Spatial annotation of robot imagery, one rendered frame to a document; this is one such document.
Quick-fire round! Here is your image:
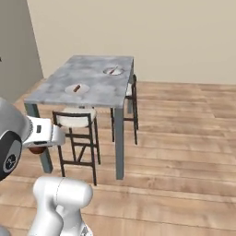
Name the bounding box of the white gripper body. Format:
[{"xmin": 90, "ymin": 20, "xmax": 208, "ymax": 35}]
[{"xmin": 50, "ymin": 124, "xmax": 66, "ymax": 147}]

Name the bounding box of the grey marble dining table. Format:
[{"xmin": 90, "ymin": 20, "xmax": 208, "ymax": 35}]
[{"xmin": 23, "ymin": 54, "xmax": 136, "ymax": 181}]

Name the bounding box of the black stool with white seat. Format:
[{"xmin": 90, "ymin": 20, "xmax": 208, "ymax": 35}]
[
  {"xmin": 110, "ymin": 73, "xmax": 139, "ymax": 146},
  {"xmin": 52, "ymin": 107, "xmax": 102, "ymax": 187}
]

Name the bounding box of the brown round object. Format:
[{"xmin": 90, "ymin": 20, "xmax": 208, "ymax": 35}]
[{"xmin": 29, "ymin": 146, "xmax": 47, "ymax": 156}]

